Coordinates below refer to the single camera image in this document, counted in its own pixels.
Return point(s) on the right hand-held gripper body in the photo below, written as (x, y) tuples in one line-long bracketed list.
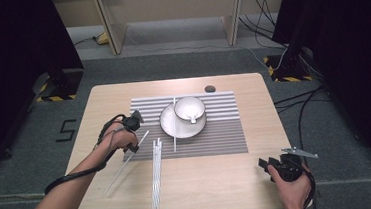
[(289, 168)]

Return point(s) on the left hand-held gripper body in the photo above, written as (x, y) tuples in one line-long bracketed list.
[(130, 123)]

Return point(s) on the person's left hand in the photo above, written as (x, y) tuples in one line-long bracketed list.
[(119, 138)]

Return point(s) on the person's right hand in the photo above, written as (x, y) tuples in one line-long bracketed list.
[(294, 193)]

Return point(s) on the grey striped placemat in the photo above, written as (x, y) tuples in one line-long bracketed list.
[(223, 138)]

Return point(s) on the white plate with dark rim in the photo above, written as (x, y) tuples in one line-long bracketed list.
[(183, 129)]

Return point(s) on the white cup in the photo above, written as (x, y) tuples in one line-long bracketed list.
[(187, 107)]

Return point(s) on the white spoon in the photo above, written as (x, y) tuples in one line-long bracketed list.
[(193, 117)]

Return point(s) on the stand base with hazard tape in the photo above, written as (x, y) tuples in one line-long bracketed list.
[(288, 71), (60, 87)]

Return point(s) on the yellow object on floor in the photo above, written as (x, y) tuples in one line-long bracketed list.
[(102, 39)]

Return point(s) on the black curtain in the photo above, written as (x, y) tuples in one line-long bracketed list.
[(10, 64), (353, 54)]

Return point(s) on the wooden desk frame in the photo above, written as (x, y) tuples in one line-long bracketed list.
[(114, 30)]

